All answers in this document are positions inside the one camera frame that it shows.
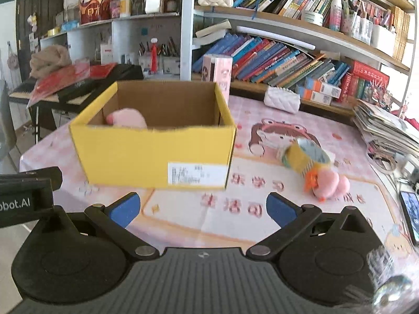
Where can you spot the white bookshelf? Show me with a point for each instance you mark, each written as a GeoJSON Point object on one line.
{"type": "Point", "coordinates": [186, 39]}

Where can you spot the red printed paper sheets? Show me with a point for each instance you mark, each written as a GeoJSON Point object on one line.
{"type": "Point", "coordinates": [62, 80]}

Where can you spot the orange and white box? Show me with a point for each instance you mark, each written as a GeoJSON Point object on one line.
{"type": "Point", "coordinates": [324, 87]}
{"type": "Point", "coordinates": [312, 97]}

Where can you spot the small hanging plush doll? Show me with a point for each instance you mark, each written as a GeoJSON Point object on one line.
{"type": "Point", "coordinates": [32, 19]}

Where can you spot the brown crumpled cloth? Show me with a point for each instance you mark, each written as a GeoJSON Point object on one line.
{"type": "Point", "coordinates": [49, 60]}

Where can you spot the long row of colourful books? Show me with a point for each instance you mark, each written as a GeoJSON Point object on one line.
{"type": "Point", "coordinates": [271, 59]}

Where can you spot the red boxed book set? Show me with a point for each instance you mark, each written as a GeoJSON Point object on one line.
{"type": "Point", "coordinates": [366, 81]}

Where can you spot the white bottle yellow label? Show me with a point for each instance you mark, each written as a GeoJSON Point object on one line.
{"type": "Point", "coordinates": [125, 5]}

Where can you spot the red fortune god decoration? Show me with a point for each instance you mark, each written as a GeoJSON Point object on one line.
{"type": "Point", "coordinates": [95, 5]}

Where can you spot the grey chair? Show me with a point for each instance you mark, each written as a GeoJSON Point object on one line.
{"type": "Point", "coordinates": [6, 127]}

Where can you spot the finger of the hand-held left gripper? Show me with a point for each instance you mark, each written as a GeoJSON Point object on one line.
{"type": "Point", "coordinates": [39, 174]}

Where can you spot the stack of magazines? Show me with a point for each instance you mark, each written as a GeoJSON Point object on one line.
{"type": "Point", "coordinates": [383, 124]}

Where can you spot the yellow cardboard box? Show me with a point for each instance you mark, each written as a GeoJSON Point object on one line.
{"type": "Point", "coordinates": [147, 150]}

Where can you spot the yellow patterned tape roll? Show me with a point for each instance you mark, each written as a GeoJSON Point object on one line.
{"type": "Point", "coordinates": [302, 155]}

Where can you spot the flat stack of thick books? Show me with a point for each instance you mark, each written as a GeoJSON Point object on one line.
{"type": "Point", "coordinates": [212, 32]}

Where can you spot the pen holder with pens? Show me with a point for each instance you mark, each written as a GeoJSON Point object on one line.
{"type": "Point", "coordinates": [170, 62]}

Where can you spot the black electric piano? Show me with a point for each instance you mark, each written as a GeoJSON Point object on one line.
{"type": "Point", "coordinates": [126, 72]}

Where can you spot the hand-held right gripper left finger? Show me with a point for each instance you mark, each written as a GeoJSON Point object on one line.
{"type": "Point", "coordinates": [126, 207]}

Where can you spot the white tube pink label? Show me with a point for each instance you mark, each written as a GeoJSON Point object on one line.
{"type": "Point", "coordinates": [335, 13]}

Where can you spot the black smartphone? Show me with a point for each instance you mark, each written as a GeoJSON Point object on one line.
{"type": "Point", "coordinates": [410, 216]}

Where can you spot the gold tin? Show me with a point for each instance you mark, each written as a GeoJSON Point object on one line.
{"type": "Point", "coordinates": [54, 32]}

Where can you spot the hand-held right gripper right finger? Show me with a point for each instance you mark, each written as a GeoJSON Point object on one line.
{"type": "Point", "coordinates": [280, 207]}

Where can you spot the tall pink carton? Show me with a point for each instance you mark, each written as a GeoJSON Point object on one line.
{"type": "Point", "coordinates": [217, 72]}

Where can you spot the dark wooden door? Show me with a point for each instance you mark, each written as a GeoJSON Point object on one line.
{"type": "Point", "coordinates": [39, 0]}

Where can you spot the row of orange spined books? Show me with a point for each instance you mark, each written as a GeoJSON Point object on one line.
{"type": "Point", "coordinates": [402, 32]}

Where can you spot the white round jar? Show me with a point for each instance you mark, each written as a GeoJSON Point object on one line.
{"type": "Point", "coordinates": [312, 18]}

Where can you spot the pink plush toy orange trim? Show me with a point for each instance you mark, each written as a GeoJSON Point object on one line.
{"type": "Point", "coordinates": [329, 183]}

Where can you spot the small white red-label carton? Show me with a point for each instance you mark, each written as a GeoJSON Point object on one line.
{"type": "Point", "coordinates": [106, 54]}

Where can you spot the white quilted pouch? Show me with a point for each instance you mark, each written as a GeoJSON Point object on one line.
{"type": "Point", "coordinates": [281, 99]}

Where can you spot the pink printed tablecloth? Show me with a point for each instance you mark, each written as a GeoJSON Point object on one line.
{"type": "Point", "coordinates": [262, 202]}

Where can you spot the white desk organizer box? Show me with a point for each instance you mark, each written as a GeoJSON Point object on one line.
{"type": "Point", "coordinates": [383, 41]}

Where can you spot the teal box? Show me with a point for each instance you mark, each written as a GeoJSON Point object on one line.
{"type": "Point", "coordinates": [70, 25]}

